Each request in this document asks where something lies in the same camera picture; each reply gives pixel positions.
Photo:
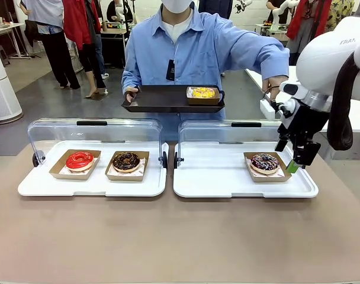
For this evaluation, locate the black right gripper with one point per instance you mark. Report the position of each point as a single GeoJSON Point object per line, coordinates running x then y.
{"type": "Point", "coordinates": [307, 124]}

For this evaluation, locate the yellow sprinkled donut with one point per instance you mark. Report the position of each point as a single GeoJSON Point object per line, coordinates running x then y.
{"type": "Point", "coordinates": [203, 101]}
{"type": "Point", "coordinates": [203, 93]}

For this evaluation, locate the white paper liner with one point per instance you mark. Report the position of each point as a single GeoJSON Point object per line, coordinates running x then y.
{"type": "Point", "coordinates": [64, 171]}
{"type": "Point", "coordinates": [189, 93]}
{"type": "Point", "coordinates": [282, 174]}
{"type": "Point", "coordinates": [142, 165]}

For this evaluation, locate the dark serving tray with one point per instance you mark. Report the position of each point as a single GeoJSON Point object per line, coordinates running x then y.
{"type": "Point", "coordinates": [159, 99]}

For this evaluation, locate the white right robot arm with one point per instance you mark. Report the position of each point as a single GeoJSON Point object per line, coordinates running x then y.
{"type": "Point", "coordinates": [322, 59]}

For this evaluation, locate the person's right forearm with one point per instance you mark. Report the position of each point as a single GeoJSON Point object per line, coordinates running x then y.
{"type": "Point", "coordinates": [130, 78]}

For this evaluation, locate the person's left forearm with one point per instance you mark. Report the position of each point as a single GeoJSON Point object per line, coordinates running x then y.
{"type": "Point", "coordinates": [268, 56]}

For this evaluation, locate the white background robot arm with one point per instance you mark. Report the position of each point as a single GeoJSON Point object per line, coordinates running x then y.
{"type": "Point", "coordinates": [282, 7]}

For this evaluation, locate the dark sprinkled donut in box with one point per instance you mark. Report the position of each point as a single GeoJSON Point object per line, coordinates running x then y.
{"type": "Point", "coordinates": [271, 178]}

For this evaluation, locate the purple drizzled donut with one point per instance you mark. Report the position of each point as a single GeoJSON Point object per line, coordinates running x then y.
{"type": "Point", "coordinates": [257, 164]}

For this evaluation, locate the person in blue shirt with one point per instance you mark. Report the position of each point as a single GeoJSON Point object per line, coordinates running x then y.
{"type": "Point", "coordinates": [194, 50]}

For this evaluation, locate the chocolate donut in box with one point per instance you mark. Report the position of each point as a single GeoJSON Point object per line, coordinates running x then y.
{"type": "Point", "coordinates": [123, 177]}

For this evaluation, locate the chocolate glazed donut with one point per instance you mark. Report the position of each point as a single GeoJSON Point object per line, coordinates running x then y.
{"type": "Point", "coordinates": [119, 162]}

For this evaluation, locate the red glazed donut in box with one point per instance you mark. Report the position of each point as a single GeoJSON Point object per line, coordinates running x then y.
{"type": "Point", "coordinates": [57, 173]}

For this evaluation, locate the person's left hand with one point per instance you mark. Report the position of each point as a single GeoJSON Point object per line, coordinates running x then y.
{"type": "Point", "coordinates": [273, 84]}

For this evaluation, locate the person's right hand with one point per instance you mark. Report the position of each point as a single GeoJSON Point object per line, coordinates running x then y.
{"type": "Point", "coordinates": [131, 91]}

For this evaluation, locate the clear hinged lid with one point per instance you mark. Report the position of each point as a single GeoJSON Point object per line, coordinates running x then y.
{"type": "Point", "coordinates": [246, 125]}
{"type": "Point", "coordinates": [91, 123]}

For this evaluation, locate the white display tray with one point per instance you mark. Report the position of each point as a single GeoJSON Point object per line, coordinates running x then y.
{"type": "Point", "coordinates": [221, 177]}
{"type": "Point", "coordinates": [91, 187]}

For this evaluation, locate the large white table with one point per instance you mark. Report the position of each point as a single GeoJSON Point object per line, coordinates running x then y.
{"type": "Point", "coordinates": [254, 77]}

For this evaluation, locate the grey background work table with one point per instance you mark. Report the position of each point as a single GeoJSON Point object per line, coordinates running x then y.
{"type": "Point", "coordinates": [271, 32]}

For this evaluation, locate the mannequin with red coat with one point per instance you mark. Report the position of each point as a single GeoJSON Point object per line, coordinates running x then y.
{"type": "Point", "coordinates": [298, 17]}

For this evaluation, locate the floral patterned shirt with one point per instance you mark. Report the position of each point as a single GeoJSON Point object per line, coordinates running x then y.
{"type": "Point", "coordinates": [341, 12]}

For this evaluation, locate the black clip-on tag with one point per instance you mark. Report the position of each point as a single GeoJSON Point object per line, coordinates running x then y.
{"type": "Point", "coordinates": [170, 70]}

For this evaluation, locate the white face mask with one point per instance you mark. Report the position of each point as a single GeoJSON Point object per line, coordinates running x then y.
{"type": "Point", "coordinates": [177, 5]}

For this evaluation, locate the mannequin with red jacket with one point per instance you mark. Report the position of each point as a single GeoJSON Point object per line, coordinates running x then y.
{"type": "Point", "coordinates": [79, 26]}

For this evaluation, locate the mannequin with blue shirt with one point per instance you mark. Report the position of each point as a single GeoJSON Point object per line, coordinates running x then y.
{"type": "Point", "coordinates": [57, 44]}

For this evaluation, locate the white background desk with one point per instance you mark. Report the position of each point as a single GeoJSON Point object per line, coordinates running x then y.
{"type": "Point", "coordinates": [5, 29]}

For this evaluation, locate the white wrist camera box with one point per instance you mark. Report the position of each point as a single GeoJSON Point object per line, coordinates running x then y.
{"type": "Point", "coordinates": [267, 110]}

